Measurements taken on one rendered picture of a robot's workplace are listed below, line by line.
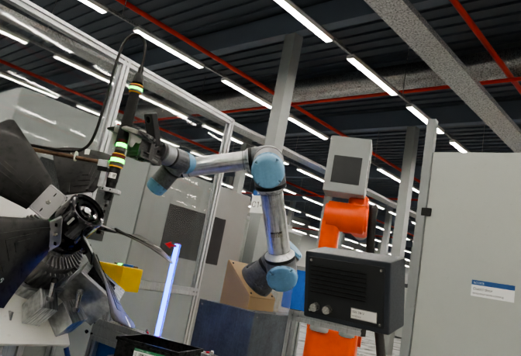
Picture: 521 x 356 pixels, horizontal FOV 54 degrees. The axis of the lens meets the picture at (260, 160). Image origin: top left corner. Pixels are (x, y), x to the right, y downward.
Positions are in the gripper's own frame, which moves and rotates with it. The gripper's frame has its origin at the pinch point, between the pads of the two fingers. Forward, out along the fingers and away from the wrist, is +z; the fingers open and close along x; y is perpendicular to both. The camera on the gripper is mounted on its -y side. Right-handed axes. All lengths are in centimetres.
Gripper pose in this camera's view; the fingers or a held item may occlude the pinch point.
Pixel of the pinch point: (117, 126)
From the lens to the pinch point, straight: 169.6
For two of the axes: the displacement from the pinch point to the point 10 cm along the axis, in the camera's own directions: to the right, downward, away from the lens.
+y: -1.9, 9.6, -2.2
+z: -5.7, -2.9, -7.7
